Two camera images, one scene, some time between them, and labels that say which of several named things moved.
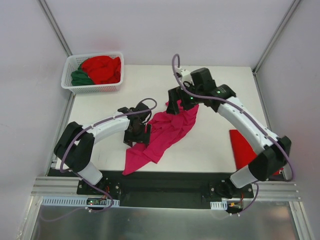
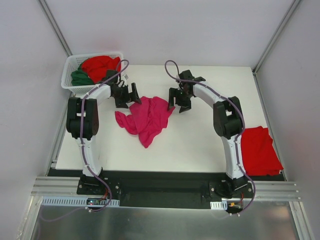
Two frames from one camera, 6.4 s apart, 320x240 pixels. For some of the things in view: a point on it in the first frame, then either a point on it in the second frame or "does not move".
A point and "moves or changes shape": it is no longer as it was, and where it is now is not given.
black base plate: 180,189 does not move
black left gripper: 136,136 -> 125,95
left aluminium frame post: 44,6 does not move
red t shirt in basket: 102,69 does not move
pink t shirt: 167,131 moves or changes shape
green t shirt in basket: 80,77 does not move
